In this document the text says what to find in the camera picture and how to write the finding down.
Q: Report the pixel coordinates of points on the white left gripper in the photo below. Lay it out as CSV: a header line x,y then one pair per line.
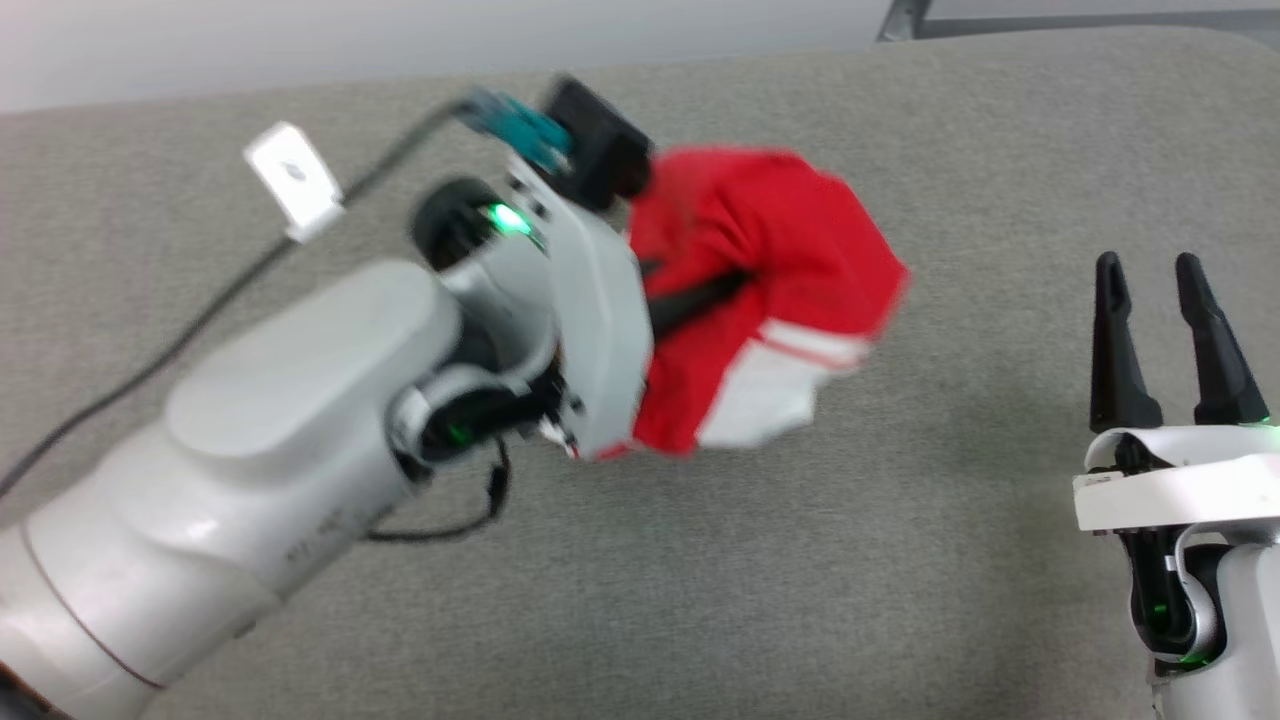
x,y
600,330

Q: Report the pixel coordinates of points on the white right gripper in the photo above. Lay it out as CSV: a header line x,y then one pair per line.
x,y
1190,480

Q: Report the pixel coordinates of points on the red and white jersey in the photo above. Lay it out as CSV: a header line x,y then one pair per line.
x,y
790,240

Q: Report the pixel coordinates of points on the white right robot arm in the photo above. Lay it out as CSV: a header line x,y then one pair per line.
x,y
1250,620

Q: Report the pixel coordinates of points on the dark skirting strip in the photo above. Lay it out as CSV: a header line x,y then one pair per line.
x,y
1100,22

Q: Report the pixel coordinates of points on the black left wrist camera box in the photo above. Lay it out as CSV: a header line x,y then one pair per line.
x,y
600,145

